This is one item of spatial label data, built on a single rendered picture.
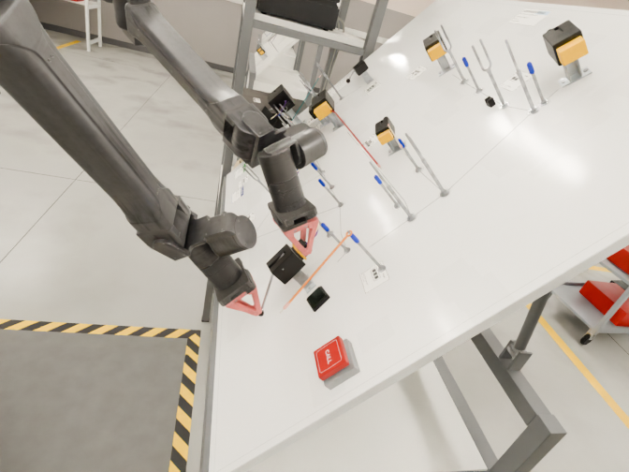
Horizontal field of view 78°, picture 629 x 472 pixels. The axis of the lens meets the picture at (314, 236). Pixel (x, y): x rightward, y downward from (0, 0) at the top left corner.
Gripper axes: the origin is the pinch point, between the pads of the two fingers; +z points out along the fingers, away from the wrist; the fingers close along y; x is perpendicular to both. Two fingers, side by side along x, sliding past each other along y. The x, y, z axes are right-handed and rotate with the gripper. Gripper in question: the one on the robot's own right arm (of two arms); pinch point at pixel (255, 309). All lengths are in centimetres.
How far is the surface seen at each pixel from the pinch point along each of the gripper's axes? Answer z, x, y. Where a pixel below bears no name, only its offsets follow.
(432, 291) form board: 0.2, -25.7, -23.6
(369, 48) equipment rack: -12, -80, 80
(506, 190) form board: -3.3, -45.2, -19.3
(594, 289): 227, -178, 99
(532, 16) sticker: -11, -88, 14
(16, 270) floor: -2, 109, 159
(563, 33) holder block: -17, -68, -12
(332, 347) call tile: -0.3, -8.7, -21.0
